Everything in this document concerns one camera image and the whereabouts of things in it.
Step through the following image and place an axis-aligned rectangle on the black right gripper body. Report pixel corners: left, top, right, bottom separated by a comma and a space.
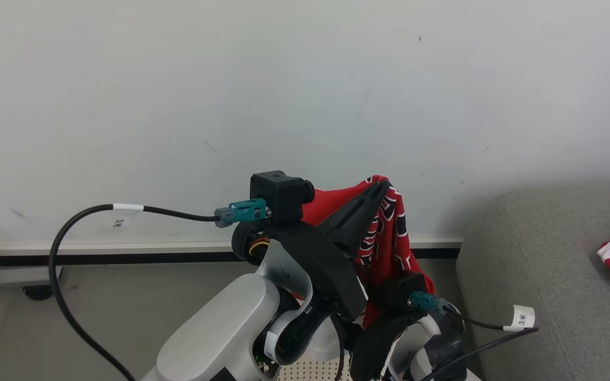
349, 311, 428, 381

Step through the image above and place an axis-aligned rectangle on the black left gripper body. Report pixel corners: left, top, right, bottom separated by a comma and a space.
269, 220, 369, 322

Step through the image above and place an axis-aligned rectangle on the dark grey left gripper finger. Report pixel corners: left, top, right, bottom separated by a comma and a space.
319, 179, 392, 258

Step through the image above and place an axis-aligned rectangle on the red garment black white pattern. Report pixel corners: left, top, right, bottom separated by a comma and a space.
300, 175, 436, 330

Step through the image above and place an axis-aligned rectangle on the grey fabric sofa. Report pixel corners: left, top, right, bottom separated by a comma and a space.
455, 184, 610, 381

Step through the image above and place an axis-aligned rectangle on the cream perforated laundry basket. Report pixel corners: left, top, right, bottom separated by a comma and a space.
276, 360, 483, 381

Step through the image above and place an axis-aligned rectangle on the black caster wheel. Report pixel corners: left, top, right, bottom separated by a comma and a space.
23, 284, 55, 302

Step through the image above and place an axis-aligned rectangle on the black cable teal plug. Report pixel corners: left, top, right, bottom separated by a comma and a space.
48, 198, 272, 381
408, 291, 536, 333

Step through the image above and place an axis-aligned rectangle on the thin black cable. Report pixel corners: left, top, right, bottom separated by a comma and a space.
419, 327, 540, 381

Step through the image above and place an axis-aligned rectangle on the white black wall baseboard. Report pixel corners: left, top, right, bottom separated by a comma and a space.
0, 238, 463, 267

